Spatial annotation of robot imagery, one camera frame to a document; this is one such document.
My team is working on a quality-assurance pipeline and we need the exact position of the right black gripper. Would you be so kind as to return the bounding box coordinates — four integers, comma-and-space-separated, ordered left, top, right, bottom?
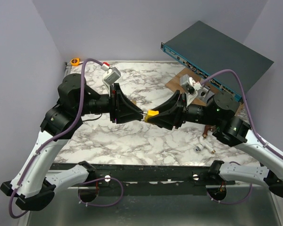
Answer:
147, 90, 220, 130

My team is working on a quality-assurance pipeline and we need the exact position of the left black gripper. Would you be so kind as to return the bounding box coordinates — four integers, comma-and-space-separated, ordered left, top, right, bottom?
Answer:
75, 83, 144, 123

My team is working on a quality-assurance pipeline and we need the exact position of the yellow black padlock with keys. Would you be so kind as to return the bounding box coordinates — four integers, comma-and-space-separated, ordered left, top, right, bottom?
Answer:
144, 110, 159, 122

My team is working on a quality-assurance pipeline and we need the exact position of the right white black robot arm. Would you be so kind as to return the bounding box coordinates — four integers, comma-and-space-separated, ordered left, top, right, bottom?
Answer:
144, 91, 283, 198

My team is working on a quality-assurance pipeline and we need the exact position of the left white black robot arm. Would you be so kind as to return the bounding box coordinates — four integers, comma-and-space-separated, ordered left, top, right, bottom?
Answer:
0, 73, 143, 211

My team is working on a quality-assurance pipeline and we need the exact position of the wooden board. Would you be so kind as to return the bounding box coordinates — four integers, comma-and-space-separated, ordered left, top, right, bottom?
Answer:
165, 68, 244, 115

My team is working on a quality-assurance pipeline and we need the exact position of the brown tap fitting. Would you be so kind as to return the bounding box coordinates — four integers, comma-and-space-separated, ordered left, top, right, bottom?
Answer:
202, 125, 216, 138

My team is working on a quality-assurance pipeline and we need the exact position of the white tap fitting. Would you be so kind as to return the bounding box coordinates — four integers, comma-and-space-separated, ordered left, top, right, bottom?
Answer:
194, 137, 216, 154

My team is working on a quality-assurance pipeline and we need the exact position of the orange tape measure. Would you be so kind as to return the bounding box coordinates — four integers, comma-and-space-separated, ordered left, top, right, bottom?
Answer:
70, 58, 81, 66

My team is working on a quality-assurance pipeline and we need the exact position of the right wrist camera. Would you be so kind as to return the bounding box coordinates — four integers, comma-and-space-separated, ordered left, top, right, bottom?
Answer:
180, 74, 202, 105

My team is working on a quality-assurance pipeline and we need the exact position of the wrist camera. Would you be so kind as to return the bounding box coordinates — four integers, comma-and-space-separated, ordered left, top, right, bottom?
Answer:
180, 74, 202, 105
101, 62, 121, 94

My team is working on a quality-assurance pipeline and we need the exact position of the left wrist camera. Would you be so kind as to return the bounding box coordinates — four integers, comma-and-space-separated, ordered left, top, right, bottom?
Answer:
101, 62, 121, 94

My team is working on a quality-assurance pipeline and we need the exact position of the metal switch stand bracket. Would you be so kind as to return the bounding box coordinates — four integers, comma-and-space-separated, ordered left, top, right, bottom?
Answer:
197, 86, 214, 102

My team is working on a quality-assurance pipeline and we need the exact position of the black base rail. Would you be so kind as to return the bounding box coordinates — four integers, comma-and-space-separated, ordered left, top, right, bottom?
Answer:
68, 162, 236, 196

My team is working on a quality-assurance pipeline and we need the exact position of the teal network switch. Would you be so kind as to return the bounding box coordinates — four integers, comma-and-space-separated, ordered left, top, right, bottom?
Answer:
161, 21, 274, 102

